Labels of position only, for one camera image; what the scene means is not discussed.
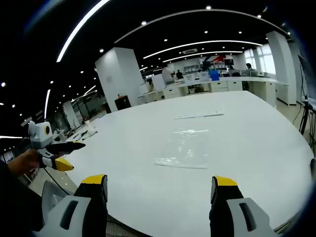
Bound long white counter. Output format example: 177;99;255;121
137;76;290;107

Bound person's left hand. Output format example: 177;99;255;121
8;148;41;176

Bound large black monitor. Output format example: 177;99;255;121
297;54;316;100

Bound clear plastic strip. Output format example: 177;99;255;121
174;112;224;120

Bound clear resealable plastic bag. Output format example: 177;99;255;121
155;126;209;170

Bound black cabinet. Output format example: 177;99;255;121
114;95;132;111

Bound black tripod stand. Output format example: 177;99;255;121
293;95;316;147

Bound white box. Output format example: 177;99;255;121
151;74;166;90

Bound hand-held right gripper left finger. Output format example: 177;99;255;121
32;174;109;237

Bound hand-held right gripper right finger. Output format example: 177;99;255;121
209;175;279;237

